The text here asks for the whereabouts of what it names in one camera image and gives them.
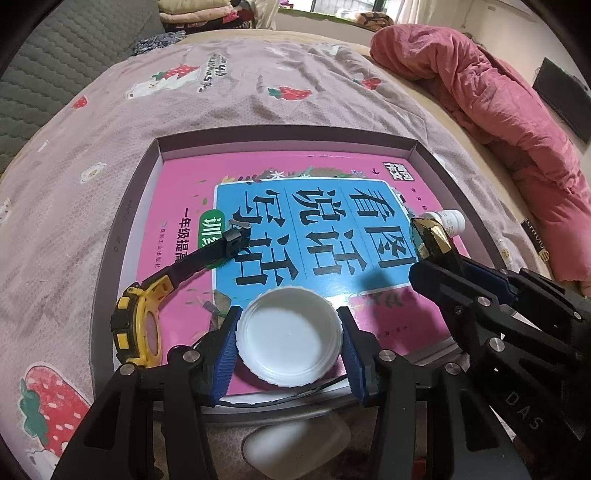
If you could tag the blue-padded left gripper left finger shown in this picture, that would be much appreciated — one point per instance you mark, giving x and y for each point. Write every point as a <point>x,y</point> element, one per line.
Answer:
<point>225,354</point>

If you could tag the black and gold box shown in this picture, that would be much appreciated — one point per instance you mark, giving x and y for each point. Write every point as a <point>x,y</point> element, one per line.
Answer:
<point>433,244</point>

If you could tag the patterned dark cloth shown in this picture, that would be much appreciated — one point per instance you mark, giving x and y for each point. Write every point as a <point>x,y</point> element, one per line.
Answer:
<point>158,41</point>

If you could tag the cream curtain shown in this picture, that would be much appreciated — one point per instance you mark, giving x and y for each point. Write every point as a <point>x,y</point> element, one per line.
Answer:
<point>265,13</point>

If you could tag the white plastic jar lid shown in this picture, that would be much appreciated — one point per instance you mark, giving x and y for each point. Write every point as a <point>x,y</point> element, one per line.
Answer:
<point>289,337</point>

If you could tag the grey quilted headboard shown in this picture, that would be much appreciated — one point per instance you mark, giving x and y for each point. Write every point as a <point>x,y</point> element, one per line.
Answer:
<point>57,49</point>

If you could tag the shallow dark cardboard box tray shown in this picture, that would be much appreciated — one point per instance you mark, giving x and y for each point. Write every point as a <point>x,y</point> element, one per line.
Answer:
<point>119,264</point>

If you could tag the pink strawberry print bedsheet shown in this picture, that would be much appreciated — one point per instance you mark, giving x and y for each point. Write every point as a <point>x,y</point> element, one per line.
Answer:
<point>59,199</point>

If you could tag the stack of folded blankets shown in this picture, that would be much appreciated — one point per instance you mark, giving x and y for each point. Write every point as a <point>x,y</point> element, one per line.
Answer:
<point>195,16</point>

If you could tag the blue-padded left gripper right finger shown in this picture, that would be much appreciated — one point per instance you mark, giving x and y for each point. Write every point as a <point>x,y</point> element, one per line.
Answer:
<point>359,349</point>

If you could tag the brown patterned pillow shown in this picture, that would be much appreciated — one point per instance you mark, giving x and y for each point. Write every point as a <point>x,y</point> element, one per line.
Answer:
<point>373,20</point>

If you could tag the black wall television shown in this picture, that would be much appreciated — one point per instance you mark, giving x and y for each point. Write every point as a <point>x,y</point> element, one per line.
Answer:
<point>566,95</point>

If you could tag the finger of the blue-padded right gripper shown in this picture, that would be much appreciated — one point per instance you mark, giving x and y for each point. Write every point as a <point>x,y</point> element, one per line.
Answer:
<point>508,286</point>
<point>455,294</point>

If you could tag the yellow black wrist watch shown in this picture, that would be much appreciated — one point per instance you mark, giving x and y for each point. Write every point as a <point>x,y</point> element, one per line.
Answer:
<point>135,321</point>

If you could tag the rolled pink quilt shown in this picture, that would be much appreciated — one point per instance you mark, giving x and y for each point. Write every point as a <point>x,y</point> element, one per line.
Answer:
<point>495,104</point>

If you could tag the pink and blue book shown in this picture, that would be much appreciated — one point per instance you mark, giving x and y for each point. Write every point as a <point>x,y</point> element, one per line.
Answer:
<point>335,223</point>

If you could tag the white pill bottle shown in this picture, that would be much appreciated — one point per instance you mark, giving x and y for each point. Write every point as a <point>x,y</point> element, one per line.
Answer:
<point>453,221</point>

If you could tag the white earbud case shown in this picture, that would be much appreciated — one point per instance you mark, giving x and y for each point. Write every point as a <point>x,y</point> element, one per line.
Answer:
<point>293,449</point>

